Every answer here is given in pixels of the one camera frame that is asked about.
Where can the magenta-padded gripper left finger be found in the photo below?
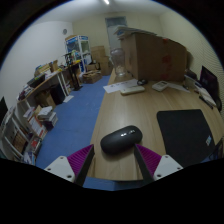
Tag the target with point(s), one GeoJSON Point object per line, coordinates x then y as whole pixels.
{"type": "Point", "coordinates": [59, 166]}

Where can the black computer mouse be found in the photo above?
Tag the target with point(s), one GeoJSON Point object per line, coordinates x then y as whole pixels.
{"type": "Point", "coordinates": [120, 140]}

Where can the white shelf unit with books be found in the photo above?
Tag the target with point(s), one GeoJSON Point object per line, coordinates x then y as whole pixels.
{"type": "Point", "coordinates": [18, 136]}

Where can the grey door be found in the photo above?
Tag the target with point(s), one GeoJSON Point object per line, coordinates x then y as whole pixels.
{"type": "Point", "coordinates": [115, 31]}

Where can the open white notebook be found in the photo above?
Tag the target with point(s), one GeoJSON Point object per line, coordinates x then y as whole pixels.
{"type": "Point", "coordinates": [205, 95]}

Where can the stack of cardboard boxes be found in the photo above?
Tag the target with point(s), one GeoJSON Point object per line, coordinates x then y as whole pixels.
{"type": "Point", "coordinates": [100, 56]}

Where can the white printed paper sheet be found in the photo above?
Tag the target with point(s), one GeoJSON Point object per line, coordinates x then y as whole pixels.
{"type": "Point", "coordinates": [112, 87]}

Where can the black marker pen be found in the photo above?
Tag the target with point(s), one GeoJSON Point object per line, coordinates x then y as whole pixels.
{"type": "Point", "coordinates": [206, 102]}

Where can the white remote control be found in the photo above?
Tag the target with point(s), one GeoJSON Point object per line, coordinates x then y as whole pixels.
{"type": "Point", "coordinates": [160, 86]}

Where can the clear plastic water jug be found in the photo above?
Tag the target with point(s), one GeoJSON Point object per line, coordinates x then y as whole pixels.
{"type": "Point", "coordinates": [118, 61]}

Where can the black monitor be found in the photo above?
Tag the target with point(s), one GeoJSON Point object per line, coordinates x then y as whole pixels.
{"type": "Point", "coordinates": [209, 81]}

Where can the blue glass display cabinet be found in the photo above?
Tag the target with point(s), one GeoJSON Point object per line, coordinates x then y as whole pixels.
{"type": "Point", "coordinates": [79, 48]}

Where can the open cardboard box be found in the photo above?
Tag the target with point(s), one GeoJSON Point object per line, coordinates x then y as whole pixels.
{"type": "Point", "coordinates": [92, 77]}

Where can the small black device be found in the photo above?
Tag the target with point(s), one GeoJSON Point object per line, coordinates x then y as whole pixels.
{"type": "Point", "coordinates": [142, 82]}

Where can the black mouse pad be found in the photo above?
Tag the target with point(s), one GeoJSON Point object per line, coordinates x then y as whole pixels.
{"type": "Point", "coordinates": [183, 133]}

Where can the cluttered wooden desk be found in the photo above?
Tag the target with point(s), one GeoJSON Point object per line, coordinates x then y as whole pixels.
{"type": "Point", "coordinates": [43, 85]}

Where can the pile of books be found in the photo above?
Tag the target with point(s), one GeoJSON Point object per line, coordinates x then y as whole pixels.
{"type": "Point", "coordinates": [47, 116]}

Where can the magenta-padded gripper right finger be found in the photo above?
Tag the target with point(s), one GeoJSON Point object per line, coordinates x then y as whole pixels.
{"type": "Point", "coordinates": [166, 165]}

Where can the round wall clock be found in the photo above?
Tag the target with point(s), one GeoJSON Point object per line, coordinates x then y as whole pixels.
{"type": "Point", "coordinates": [64, 31]}

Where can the black floor stand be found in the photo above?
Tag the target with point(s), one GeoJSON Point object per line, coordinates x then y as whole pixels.
{"type": "Point", "coordinates": [72, 71]}

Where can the ceiling tube light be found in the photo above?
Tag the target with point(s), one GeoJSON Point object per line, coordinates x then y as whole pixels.
{"type": "Point", "coordinates": [106, 1]}

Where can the black office chair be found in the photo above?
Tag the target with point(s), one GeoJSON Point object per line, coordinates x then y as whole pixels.
{"type": "Point", "coordinates": [218, 103]}

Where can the large brown cardboard box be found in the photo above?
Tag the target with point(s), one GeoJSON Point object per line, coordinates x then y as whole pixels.
{"type": "Point", "coordinates": [153, 56]}

